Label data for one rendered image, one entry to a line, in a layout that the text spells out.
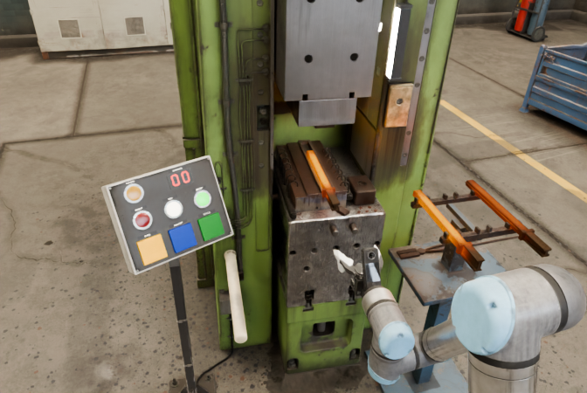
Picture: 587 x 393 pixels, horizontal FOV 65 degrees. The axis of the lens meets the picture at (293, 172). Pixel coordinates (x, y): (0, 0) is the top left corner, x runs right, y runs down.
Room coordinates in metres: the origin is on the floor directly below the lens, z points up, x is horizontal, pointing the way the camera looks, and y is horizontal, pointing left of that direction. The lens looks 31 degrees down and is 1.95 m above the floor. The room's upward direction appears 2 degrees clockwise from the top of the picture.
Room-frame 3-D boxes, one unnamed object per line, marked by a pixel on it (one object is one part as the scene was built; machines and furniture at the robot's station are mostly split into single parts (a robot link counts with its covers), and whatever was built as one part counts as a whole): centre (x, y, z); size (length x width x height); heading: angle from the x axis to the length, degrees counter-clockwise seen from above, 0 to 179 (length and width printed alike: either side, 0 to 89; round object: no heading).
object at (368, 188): (1.54, -0.27, 0.95); 0.12 x 0.08 x 0.06; 13
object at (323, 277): (1.66, -0.11, 0.69); 0.56 x 0.38 x 0.45; 13
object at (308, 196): (1.64, -0.06, 0.96); 0.42 x 0.20 x 0.09; 13
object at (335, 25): (1.65, -0.10, 1.56); 0.42 x 0.39 x 0.40; 13
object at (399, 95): (1.63, -0.39, 1.27); 0.09 x 0.02 x 0.17; 103
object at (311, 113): (1.64, -0.06, 1.32); 0.42 x 0.20 x 0.10; 13
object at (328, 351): (1.66, -0.11, 0.23); 0.55 x 0.37 x 0.47; 13
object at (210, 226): (1.20, 0.26, 1.01); 0.07 x 0.05 x 0.07; 128
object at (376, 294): (0.91, -0.25, 0.98); 0.10 x 0.05 x 0.09; 103
